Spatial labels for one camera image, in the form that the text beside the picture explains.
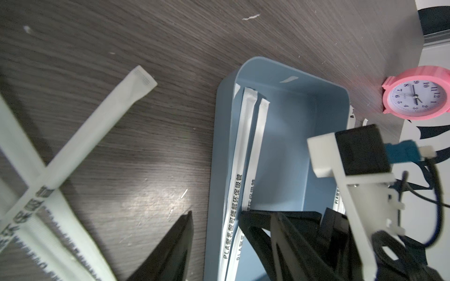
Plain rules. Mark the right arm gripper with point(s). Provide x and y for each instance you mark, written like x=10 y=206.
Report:
x=303 y=245

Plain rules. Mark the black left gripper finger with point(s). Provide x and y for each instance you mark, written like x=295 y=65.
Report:
x=169 y=261

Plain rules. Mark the white paper-wrapped straw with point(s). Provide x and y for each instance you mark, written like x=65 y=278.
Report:
x=249 y=186
x=136 y=85
x=59 y=245
x=239 y=158

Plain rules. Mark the blue storage box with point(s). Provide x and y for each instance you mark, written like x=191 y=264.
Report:
x=301 y=106

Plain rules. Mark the pink alarm clock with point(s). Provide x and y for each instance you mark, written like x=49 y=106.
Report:
x=420 y=93

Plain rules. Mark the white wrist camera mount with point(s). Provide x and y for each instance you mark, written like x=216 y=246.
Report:
x=374 y=246

